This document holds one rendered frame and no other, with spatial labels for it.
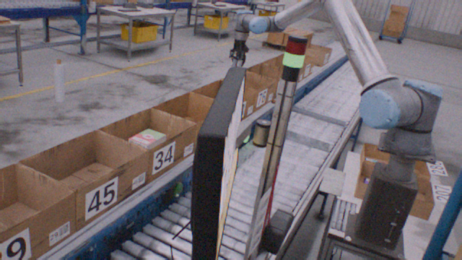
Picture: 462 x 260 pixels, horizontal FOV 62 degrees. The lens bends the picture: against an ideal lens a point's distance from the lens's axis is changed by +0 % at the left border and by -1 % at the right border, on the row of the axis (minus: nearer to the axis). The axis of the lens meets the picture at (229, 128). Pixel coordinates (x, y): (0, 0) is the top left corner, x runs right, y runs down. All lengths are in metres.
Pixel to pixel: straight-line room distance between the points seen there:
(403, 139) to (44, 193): 1.36
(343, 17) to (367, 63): 0.22
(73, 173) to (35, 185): 0.29
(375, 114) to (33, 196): 1.27
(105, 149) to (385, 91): 1.18
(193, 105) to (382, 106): 1.26
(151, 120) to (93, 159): 0.41
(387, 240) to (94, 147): 1.35
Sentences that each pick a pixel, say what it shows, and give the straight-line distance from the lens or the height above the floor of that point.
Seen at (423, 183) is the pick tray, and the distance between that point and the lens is 2.48.
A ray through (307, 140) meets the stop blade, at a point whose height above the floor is 0.78.
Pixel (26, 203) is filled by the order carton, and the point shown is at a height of 0.90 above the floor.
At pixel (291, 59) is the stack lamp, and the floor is 1.61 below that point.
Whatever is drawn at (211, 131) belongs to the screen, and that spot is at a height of 1.55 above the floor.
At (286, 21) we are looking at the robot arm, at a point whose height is 1.56.
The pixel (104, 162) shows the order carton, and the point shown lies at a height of 0.91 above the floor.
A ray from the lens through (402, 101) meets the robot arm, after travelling 1.52.
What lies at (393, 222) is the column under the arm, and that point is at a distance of 1.84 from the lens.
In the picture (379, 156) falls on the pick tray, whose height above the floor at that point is 0.78.
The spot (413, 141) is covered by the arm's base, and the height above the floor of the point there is 1.27.
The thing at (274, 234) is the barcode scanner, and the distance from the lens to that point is 1.24.
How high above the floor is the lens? 1.81
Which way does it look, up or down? 23 degrees down
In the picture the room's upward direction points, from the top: 9 degrees clockwise
